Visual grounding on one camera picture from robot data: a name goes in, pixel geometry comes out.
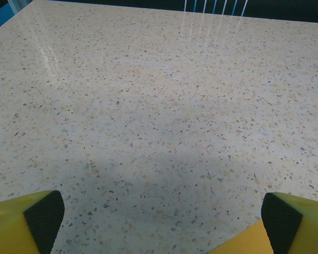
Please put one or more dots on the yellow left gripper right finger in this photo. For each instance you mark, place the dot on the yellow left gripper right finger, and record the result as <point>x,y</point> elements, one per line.
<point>307,230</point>

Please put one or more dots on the aluminium enclosure post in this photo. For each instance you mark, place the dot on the aluminium enclosure post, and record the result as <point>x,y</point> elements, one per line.
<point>17,4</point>

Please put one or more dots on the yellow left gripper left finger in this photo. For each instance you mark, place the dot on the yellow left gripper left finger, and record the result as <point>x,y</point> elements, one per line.
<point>13,227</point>

